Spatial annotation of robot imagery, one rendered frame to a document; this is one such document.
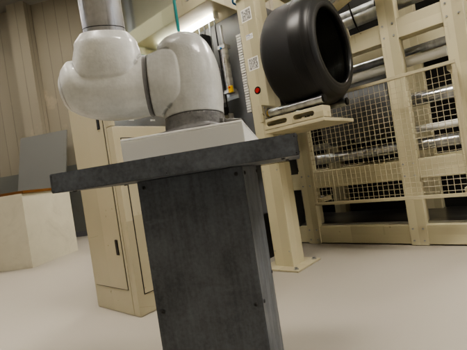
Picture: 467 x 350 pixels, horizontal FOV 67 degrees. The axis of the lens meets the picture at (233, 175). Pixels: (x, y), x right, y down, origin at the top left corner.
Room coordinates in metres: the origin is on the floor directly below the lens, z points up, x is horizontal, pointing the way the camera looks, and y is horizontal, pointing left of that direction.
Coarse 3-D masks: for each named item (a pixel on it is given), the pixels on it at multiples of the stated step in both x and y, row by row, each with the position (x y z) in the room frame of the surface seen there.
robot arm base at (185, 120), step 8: (184, 112) 0.84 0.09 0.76; (192, 112) 0.84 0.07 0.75; (200, 112) 0.84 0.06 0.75; (208, 112) 0.85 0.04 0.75; (216, 112) 0.86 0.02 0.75; (168, 120) 0.87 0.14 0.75; (176, 120) 0.85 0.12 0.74; (184, 120) 0.84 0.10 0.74; (192, 120) 0.84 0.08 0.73; (200, 120) 0.84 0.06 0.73; (208, 120) 0.84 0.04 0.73; (216, 120) 0.86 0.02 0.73; (224, 120) 0.87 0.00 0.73; (232, 120) 0.87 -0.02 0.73; (168, 128) 0.87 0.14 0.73; (176, 128) 0.84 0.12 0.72; (184, 128) 0.83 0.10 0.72
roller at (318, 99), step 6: (318, 96) 1.75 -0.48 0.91; (324, 96) 1.74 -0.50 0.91; (294, 102) 1.85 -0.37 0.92; (300, 102) 1.82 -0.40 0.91; (306, 102) 1.79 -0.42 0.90; (312, 102) 1.77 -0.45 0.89; (318, 102) 1.76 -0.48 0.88; (324, 102) 1.75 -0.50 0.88; (276, 108) 1.92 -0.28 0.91; (282, 108) 1.89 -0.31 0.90; (288, 108) 1.87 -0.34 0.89; (294, 108) 1.85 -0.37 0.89; (300, 108) 1.84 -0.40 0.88; (270, 114) 1.94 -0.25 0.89; (276, 114) 1.93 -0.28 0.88
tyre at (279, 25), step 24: (312, 0) 1.72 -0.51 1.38; (264, 24) 1.82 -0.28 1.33; (288, 24) 1.69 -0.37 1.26; (312, 24) 1.67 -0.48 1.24; (336, 24) 2.01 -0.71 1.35; (264, 48) 1.78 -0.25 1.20; (288, 48) 1.69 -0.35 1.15; (312, 48) 1.66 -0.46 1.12; (336, 48) 2.10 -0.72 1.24; (288, 72) 1.73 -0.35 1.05; (312, 72) 1.69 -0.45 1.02; (336, 72) 2.11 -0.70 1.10; (288, 96) 1.84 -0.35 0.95; (312, 96) 1.79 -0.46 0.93; (336, 96) 1.84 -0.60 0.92
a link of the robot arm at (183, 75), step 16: (176, 32) 0.89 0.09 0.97; (160, 48) 0.88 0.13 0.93; (176, 48) 0.85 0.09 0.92; (192, 48) 0.85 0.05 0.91; (208, 48) 0.89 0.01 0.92; (160, 64) 0.84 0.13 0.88; (176, 64) 0.84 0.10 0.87; (192, 64) 0.85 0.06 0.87; (208, 64) 0.87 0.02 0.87; (160, 80) 0.84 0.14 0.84; (176, 80) 0.84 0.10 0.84; (192, 80) 0.84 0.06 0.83; (208, 80) 0.86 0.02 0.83; (160, 96) 0.85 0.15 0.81; (176, 96) 0.84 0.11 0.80; (192, 96) 0.84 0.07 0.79; (208, 96) 0.85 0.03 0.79; (160, 112) 0.89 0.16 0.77; (176, 112) 0.85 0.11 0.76
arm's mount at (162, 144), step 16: (192, 128) 0.76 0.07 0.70; (208, 128) 0.76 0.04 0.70; (224, 128) 0.75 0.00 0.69; (240, 128) 0.74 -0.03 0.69; (128, 144) 0.79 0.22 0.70; (144, 144) 0.78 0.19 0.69; (160, 144) 0.78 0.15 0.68; (176, 144) 0.77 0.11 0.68; (192, 144) 0.76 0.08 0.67; (208, 144) 0.76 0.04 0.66; (224, 144) 0.75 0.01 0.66; (128, 160) 0.79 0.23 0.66
